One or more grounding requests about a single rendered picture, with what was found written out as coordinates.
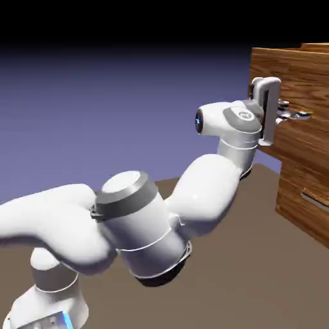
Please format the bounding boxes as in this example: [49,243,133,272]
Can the curved silver drawer handle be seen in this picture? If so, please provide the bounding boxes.
[280,107,314,122]

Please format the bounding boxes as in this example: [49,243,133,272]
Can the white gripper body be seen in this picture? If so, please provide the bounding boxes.
[252,76,283,147]

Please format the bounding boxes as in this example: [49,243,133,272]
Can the straight silver drawer handle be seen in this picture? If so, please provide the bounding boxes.
[299,188,329,207]

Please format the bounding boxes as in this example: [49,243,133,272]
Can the wooden cabinet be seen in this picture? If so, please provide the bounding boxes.
[249,42,329,249]

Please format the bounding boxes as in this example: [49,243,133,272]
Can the wooden drawer front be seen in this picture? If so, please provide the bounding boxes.
[249,47,329,186]
[274,161,329,249]

